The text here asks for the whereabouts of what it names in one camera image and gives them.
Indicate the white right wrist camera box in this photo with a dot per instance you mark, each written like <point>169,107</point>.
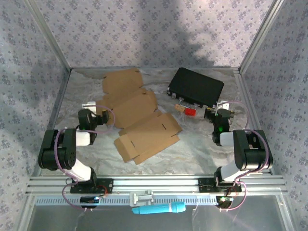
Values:
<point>222,104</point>

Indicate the small red block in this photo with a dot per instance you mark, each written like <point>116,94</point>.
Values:
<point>190,111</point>

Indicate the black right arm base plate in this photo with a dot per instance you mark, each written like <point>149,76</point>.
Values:
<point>204,186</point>

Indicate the black hard case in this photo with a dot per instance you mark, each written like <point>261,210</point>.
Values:
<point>195,86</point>

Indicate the aluminium table side rail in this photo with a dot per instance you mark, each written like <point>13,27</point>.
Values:
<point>255,120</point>

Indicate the small tan tag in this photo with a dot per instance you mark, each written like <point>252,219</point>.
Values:
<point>179,107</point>

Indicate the thin aluminium table edge rail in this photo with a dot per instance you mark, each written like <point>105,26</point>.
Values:
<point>81,68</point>

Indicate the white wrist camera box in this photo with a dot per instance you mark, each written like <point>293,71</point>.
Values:
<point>222,104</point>
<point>87,105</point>

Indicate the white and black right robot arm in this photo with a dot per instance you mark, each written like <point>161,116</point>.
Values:
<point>252,149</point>

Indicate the brown cardboard box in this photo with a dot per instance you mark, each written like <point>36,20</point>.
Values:
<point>125,81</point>
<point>146,137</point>

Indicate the black right controller board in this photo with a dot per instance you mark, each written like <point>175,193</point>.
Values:
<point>222,203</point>

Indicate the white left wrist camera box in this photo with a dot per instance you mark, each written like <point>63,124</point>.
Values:
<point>87,105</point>

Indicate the aluminium corner post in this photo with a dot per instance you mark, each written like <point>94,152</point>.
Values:
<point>49,36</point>
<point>260,36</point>

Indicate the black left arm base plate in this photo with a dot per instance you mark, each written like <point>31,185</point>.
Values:
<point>108,185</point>

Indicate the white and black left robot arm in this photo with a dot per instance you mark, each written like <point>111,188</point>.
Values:
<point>81,138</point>

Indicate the grey table side rail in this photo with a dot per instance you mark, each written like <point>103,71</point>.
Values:
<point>57,106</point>

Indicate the black left controller board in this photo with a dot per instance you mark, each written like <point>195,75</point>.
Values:
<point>87,199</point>

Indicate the grey clamp bracket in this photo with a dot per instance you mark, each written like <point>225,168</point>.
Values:
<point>142,197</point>

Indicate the light blue pen tool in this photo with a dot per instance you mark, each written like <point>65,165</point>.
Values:
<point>156,208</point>

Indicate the black controller board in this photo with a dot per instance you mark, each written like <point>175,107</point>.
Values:
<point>87,199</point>
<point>222,203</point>

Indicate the aluminium rail with arm bases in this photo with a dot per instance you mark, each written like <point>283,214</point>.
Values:
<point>156,184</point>

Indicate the shiny metal sheet panel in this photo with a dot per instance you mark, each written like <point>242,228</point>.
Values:
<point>216,221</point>

